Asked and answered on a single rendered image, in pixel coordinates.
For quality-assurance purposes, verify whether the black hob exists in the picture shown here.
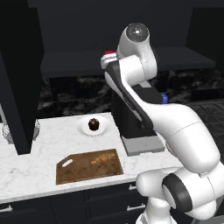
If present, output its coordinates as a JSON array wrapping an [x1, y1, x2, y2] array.
[[186, 100, 224, 156]]

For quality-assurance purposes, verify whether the black drawer front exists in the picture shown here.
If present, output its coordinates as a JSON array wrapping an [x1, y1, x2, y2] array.
[[85, 181, 140, 203], [87, 199, 148, 224]]

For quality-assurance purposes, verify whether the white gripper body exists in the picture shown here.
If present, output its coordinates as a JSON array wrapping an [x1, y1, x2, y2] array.
[[100, 54, 120, 70]]

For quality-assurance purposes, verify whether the black coffee machine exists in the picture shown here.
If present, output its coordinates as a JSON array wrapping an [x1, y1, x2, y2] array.
[[110, 80, 170, 158]]

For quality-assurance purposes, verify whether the chocolate cupcake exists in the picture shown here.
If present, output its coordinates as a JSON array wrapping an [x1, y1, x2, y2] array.
[[87, 117, 101, 131]]

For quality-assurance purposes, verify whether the wooden cutting board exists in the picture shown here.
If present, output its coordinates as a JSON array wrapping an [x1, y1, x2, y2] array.
[[55, 148, 124, 186]]

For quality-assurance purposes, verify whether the black base cupboard door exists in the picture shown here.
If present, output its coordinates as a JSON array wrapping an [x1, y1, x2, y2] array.
[[0, 195, 55, 224], [50, 190, 89, 224]]

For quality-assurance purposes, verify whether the white plate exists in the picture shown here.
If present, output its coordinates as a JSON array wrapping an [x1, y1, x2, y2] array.
[[76, 115, 111, 137]]

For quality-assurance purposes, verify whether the black open wall cupboard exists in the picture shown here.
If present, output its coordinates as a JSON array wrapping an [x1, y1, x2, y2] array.
[[27, 0, 217, 79]]

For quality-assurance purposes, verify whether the silver cupboard handle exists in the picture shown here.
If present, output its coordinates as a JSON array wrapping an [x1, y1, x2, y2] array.
[[0, 205, 13, 214]]

